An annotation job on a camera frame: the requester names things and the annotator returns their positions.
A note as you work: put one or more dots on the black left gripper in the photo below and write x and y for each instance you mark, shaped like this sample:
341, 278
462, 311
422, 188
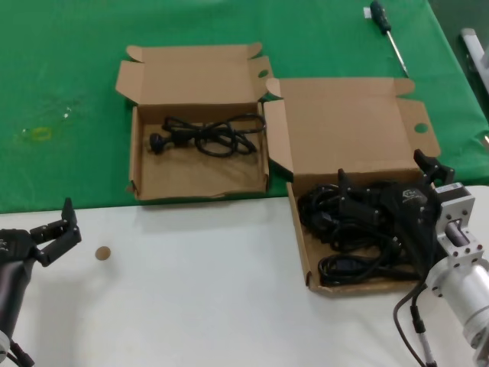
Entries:
15, 246

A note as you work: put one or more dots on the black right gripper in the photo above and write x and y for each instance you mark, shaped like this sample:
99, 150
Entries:
412, 214

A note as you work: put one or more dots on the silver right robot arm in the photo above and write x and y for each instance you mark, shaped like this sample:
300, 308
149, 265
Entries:
466, 298

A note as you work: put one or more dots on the empty-lid brown cardboard box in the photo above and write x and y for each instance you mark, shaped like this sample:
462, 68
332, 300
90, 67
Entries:
191, 172

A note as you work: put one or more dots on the round brown cardboard disc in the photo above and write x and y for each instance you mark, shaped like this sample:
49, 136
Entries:
102, 253

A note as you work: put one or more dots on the small grey edge object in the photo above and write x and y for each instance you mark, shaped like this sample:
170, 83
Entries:
486, 140

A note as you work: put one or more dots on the yellow rubber band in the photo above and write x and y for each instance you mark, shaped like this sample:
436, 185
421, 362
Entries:
36, 132

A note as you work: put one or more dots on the grey metal profile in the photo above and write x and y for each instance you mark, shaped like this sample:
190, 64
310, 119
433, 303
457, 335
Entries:
473, 46

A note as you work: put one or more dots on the green tablecloth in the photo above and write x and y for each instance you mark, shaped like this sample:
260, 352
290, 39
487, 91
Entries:
57, 57

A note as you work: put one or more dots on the small white paper tag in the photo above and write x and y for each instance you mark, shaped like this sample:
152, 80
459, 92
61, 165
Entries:
366, 13

